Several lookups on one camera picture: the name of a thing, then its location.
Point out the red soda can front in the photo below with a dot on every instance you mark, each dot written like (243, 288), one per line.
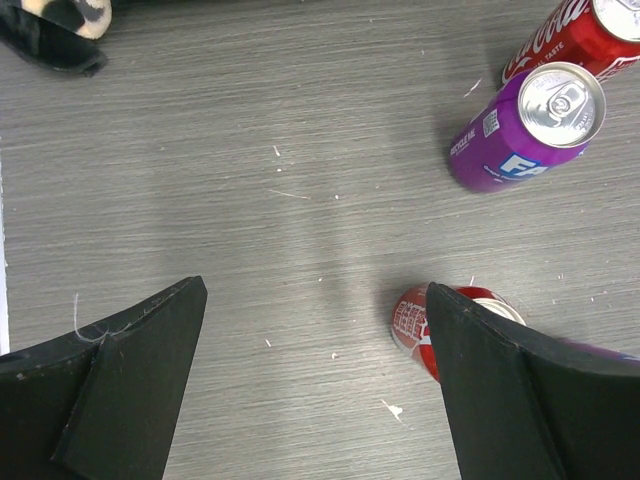
(410, 328)

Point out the purple Fanta can front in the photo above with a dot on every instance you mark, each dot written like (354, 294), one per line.
(600, 351)

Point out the red Coca-Cola can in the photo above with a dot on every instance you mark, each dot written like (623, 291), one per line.
(601, 36)

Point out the black floral plush blanket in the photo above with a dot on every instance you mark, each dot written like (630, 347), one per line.
(60, 35)

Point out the purple Fanta can rear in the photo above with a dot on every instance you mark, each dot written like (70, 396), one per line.
(540, 119)

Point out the purple fanta can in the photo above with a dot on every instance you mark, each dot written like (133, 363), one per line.
(540, 119)
(600, 351)

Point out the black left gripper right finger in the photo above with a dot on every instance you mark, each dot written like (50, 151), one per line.
(523, 405)

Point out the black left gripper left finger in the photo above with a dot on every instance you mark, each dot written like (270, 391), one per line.
(102, 402)

